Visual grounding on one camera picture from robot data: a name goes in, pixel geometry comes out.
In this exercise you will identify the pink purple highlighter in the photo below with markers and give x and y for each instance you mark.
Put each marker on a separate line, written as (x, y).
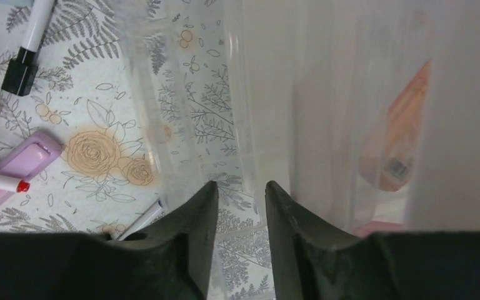
(28, 159)

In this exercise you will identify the white plastic drawer unit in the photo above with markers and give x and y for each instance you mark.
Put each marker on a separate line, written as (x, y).
(314, 77)

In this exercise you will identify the black cap whiteboard marker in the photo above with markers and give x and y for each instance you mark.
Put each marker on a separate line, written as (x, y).
(21, 70)

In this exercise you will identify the blue cap marker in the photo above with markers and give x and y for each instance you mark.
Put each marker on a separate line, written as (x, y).
(151, 215)

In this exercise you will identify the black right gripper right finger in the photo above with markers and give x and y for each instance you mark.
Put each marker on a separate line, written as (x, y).
(312, 259)

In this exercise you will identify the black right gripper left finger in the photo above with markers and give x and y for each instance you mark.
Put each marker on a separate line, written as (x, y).
(170, 259)

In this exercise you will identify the floral table cloth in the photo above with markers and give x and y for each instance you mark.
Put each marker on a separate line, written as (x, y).
(105, 179)

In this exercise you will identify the red cap marker on highlighters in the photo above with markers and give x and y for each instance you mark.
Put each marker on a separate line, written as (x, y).
(13, 184)

